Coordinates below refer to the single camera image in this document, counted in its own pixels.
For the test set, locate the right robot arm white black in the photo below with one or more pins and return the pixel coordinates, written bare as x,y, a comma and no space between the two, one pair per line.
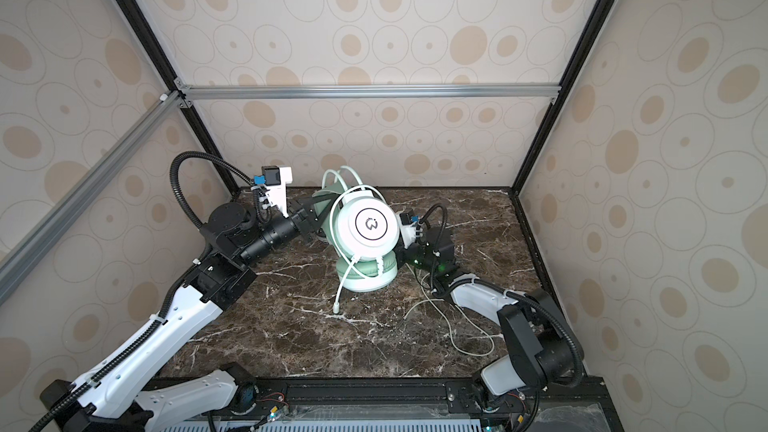
542,349

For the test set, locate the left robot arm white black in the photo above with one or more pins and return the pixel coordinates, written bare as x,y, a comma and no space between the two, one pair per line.
112,395

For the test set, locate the black corner frame post right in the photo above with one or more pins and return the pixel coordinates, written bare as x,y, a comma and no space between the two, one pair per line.
584,46

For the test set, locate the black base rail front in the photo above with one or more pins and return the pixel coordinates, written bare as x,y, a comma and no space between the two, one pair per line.
407,404

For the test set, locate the silver aluminium rail left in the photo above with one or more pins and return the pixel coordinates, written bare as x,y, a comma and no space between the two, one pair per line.
21,261

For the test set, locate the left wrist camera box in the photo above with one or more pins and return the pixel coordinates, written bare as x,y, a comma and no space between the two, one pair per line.
270,189

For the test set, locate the silver aluminium rail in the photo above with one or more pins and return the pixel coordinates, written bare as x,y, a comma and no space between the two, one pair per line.
386,91
21,261

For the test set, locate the black corner frame post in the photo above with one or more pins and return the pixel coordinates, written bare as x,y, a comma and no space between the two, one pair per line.
133,13
584,46

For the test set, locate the black corner frame post left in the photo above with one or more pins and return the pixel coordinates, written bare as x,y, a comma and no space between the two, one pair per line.
133,13

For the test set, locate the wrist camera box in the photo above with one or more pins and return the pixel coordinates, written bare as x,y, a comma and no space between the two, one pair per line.
412,228
270,189

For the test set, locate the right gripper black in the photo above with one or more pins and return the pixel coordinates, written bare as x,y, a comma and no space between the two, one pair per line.
400,254

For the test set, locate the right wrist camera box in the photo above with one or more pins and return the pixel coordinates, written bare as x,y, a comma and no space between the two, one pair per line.
412,228

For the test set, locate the mint green headphones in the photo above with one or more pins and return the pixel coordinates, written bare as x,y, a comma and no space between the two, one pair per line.
363,230

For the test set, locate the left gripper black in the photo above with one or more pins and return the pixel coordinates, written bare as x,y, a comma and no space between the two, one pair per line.
303,218

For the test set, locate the silver aluminium rail back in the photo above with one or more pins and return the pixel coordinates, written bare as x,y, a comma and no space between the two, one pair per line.
386,91

